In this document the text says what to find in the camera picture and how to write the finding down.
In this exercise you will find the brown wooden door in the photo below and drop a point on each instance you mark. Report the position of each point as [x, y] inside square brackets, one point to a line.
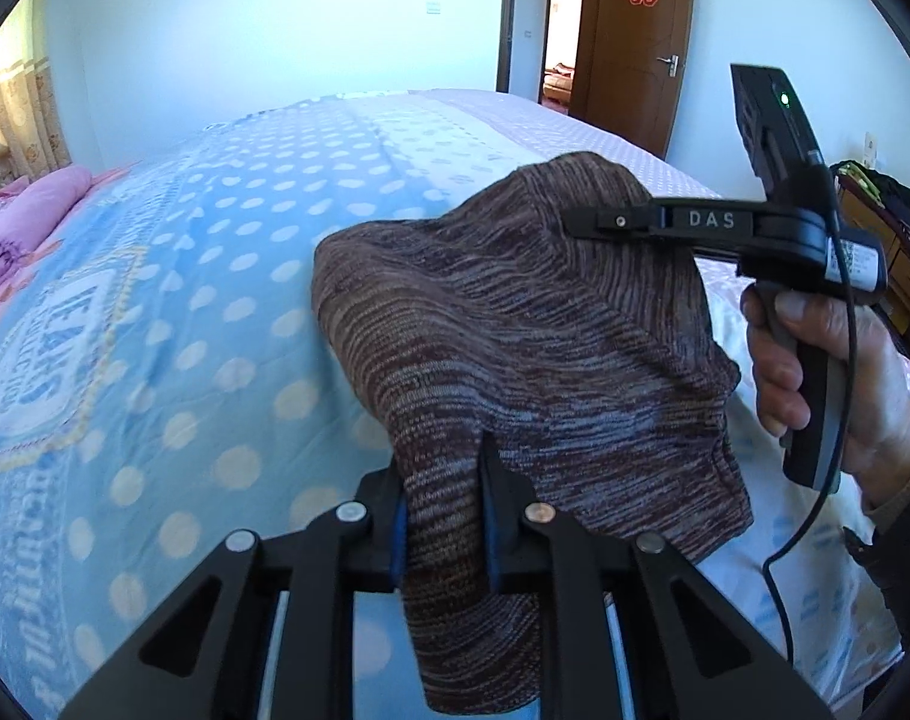
[620, 67]

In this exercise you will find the wooden door frame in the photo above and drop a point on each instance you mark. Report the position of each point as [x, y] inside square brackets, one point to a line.
[509, 15]

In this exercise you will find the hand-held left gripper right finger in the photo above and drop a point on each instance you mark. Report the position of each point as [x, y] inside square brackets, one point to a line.
[491, 540]

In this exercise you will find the beige patterned curtain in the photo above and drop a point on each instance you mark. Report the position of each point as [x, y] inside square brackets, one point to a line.
[27, 120]

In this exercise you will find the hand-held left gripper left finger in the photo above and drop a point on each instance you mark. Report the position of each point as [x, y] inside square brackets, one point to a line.
[399, 540]

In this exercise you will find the white wall outlet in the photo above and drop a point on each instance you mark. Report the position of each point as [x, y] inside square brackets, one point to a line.
[869, 148]

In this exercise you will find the brown knit garment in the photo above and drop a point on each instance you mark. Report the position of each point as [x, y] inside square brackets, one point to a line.
[515, 330]

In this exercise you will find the person's right hand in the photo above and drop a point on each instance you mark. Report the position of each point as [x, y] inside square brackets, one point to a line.
[886, 405]

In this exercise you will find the blue and pink printed bedspread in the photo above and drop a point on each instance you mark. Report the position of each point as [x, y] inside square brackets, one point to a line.
[200, 277]

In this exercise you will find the patterned sofa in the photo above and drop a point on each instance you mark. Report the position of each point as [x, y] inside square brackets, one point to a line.
[558, 82]

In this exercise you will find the dark clothes pile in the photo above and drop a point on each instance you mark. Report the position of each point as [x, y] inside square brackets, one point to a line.
[898, 199]

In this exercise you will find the person's right forearm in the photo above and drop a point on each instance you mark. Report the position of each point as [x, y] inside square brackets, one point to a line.
[898, 577]

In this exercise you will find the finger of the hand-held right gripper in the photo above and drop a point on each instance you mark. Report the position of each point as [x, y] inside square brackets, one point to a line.
[650, 220]
[717, 251]

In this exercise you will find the pink folded quilt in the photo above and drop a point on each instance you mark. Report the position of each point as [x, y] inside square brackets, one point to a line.
[42, 199]

